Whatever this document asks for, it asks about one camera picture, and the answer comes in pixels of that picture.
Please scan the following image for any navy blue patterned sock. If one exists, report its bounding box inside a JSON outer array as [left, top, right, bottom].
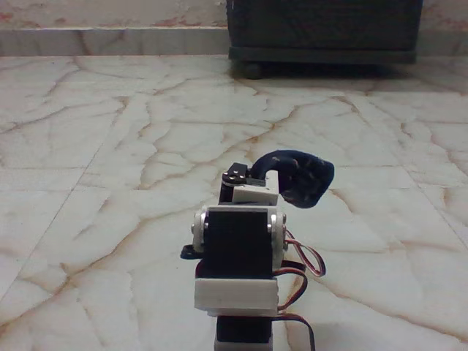
[[249, 148, 336, 210]]

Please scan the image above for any black cabinet caster wheel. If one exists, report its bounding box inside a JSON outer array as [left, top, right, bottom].
[[241, 61, 263, 80]]

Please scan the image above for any dark wooden cabinet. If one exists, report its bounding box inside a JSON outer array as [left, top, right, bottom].
[[225, 0, 424, 67]]

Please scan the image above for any red white servo cable loop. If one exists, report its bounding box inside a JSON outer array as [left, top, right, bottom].
[[283, 228, 328, 279]]

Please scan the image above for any red black servo cable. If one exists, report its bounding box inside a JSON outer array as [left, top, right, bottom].
[[272, 259, 310, 315], [272, 313, 317, 351]]

